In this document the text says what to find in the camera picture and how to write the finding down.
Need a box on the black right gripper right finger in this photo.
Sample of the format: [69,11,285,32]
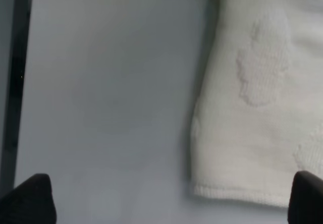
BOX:
[288,171,323,224]

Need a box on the cream white towel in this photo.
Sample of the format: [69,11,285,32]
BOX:
[191,0,322,207]

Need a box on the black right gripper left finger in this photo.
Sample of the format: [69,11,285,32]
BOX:
[1,174,57,224]

